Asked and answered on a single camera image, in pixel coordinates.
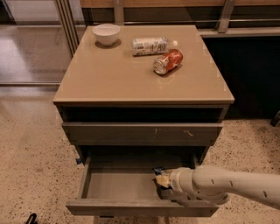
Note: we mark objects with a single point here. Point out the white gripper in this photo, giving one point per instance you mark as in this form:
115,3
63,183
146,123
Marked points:
176,178

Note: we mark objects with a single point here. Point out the dark blue rxbar wrapper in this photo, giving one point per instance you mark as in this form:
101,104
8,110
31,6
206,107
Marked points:
159,170

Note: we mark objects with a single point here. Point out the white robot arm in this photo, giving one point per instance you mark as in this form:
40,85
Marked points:
214,184

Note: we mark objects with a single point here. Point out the open grey middle drawer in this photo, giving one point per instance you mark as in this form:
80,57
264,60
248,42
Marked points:
126,186

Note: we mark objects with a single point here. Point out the tan drawer cabinet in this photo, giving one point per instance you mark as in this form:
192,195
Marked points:
111,85

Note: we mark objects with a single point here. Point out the grey upper drawer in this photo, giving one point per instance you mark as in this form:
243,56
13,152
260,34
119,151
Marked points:
142,134

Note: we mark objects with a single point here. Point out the blue cabinet side knob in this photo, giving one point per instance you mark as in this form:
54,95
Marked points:
78,161

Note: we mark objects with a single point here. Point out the orange soda can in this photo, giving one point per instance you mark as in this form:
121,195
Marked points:
168,61

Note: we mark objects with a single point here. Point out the white labelled plastic bottle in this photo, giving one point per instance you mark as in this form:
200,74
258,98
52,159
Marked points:
151,46

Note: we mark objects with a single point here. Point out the black object on floor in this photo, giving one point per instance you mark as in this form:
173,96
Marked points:
32,219

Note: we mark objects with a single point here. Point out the white ceramic bowl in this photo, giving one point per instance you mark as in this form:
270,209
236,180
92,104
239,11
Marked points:
106,34

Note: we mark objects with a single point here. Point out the metal railing frame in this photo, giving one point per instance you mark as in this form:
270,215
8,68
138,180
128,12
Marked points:
214,18

